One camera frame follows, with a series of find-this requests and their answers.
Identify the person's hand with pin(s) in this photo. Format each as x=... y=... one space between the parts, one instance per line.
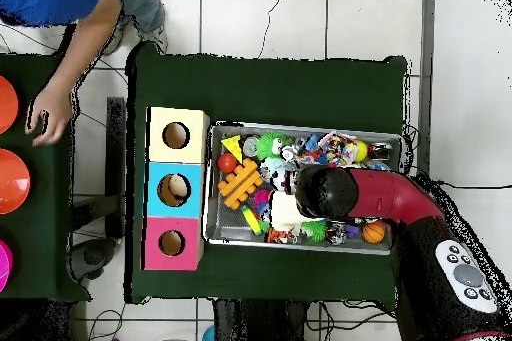
x=52 y=113

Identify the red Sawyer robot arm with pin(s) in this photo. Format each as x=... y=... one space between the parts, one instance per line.
x=384 y=197

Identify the person's forearm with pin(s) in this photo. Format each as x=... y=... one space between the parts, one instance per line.
x=84 y=45

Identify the wooden box with three holes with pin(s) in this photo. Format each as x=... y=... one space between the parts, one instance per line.
x=157 y=197

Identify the orange bowl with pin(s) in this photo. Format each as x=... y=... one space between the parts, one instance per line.
x=6 y=105
x=12 y=182

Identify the side table with green cloth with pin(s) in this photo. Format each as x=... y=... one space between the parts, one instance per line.
x=40 y=221

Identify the person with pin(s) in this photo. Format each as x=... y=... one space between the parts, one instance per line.
x=48 y=1

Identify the pink bowl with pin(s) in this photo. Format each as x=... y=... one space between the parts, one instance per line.
x=4 y=265

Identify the red ball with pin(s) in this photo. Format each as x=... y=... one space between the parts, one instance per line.
x=227 y=163

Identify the yellow cheese wedge toy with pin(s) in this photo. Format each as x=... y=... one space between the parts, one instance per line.
x=233 y=147

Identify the orange plastic building block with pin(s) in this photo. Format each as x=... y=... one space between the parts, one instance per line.
x=239 y=184

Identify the green fuzzy toy with eyes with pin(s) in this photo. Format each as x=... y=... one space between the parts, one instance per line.
x=270 y=145

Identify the black and white soccer ball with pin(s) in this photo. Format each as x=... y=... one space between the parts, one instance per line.
x=282 y=179

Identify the cream waffle cloth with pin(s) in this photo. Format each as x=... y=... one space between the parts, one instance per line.
x=284 y=213

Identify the yellow ball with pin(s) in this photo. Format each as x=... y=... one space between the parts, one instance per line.
x=362 y=150

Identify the small orange basketball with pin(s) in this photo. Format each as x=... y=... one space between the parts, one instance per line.
x=373 y=232

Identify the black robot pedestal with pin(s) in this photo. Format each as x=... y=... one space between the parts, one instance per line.
x=256 y=325

